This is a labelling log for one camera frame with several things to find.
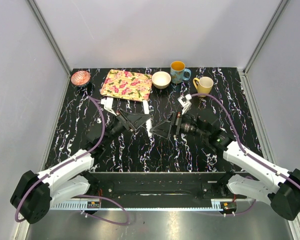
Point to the blue butterfly mug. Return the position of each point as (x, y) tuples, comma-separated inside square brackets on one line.
[(179, 72)]

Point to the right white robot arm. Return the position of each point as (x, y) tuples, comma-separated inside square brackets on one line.
[(273, 185)]

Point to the yellow mug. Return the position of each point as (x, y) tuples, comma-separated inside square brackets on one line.
[(203, 85)]

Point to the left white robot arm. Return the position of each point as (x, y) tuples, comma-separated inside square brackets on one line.
[(36, 193)]

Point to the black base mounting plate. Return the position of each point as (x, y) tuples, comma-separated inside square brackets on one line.
[(141, 191)]

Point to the red patterned small bowl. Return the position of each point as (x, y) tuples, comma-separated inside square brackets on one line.
[(80, 78)]

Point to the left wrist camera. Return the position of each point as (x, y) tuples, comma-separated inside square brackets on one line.
[(108, 104)]

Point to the cream ceramic bowl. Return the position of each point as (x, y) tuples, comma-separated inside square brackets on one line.
[(161, 79)]

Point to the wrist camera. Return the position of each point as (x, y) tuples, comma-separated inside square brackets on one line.
[(185, 102), (108, 104)]

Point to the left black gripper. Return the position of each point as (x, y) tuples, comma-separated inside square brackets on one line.
[(131, 122)]

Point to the floral rectangular tray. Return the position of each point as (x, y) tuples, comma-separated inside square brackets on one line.
[(127, 85)]

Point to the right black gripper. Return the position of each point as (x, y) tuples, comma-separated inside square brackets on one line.
[(163, 129)]

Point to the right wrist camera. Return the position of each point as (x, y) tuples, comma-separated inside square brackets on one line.
[(185, 102)]

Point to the aluminium frame post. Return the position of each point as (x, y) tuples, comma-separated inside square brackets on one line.
[(49, 35), (267, 32)]

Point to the left aluminium frame post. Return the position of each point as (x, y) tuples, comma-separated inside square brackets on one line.
[(49, 35)]

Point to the right aluminium frame post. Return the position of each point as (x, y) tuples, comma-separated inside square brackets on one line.
[(267, 32)]

